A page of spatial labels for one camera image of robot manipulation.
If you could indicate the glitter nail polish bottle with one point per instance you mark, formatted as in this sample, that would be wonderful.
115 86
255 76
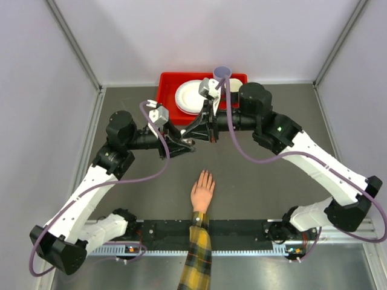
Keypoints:
188 141

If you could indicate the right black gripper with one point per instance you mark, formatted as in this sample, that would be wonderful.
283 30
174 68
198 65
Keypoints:
205 127

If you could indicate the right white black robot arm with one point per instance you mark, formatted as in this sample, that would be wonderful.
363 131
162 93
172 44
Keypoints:
352 194

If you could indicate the dark green mug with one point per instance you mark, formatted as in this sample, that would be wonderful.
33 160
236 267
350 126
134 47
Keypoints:
234 84

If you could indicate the white plate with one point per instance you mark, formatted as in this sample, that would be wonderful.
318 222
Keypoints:
188 93
189 109

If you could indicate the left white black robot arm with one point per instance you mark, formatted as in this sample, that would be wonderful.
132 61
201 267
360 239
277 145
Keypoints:
65 241

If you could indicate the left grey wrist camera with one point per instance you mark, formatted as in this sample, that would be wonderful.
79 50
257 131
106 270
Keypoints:
158 114

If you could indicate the upper white plate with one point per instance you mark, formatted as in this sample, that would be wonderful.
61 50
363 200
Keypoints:
188 93

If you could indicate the yellow plaid sleeve forearm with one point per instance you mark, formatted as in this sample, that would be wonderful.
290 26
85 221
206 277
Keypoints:
197 268

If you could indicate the mannequin hand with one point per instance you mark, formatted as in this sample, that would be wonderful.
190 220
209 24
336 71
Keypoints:
202 192

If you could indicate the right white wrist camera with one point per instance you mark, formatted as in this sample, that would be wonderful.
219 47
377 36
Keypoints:
211 90

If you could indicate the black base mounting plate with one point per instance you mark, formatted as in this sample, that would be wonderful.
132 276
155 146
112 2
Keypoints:
240 234

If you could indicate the lavender plastic cup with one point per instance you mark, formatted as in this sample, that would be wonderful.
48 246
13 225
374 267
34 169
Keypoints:
221 72

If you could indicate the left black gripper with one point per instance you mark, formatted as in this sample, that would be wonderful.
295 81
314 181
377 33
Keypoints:
175 148

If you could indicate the red plastic tray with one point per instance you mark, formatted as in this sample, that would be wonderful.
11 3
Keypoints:
167 87

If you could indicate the lower white plate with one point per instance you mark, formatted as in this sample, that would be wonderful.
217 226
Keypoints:
189 109

